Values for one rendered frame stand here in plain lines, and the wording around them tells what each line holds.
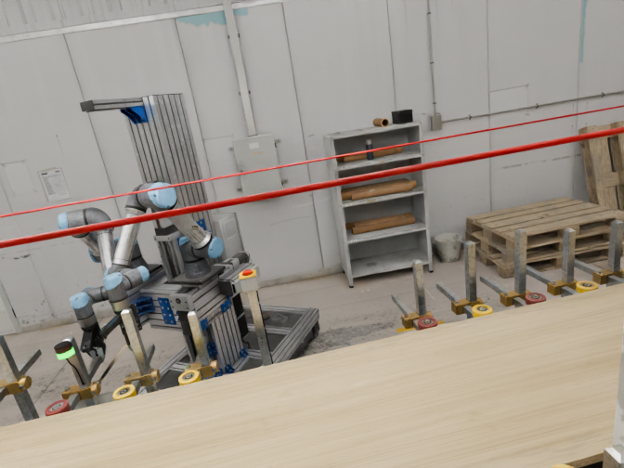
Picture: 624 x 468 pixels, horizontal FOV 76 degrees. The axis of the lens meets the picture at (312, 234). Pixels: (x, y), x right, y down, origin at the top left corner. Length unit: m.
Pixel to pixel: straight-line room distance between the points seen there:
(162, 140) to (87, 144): 2.17
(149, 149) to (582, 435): 2.31
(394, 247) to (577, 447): 3.55
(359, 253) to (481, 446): 3.46
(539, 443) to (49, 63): 4.51
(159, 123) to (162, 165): 0.24
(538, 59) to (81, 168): 4.78
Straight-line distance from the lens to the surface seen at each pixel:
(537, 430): 1.37
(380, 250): 4.61
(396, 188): 4.05
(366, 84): 4.33
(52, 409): 1.92
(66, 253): 4.90
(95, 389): 2.01
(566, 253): 2.23
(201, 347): 1.84
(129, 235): 2.05
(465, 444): 1.30
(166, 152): 2.43
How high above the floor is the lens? 1.83
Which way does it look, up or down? 17 degrees down
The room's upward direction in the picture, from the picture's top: 9 degrees counter-clockwise
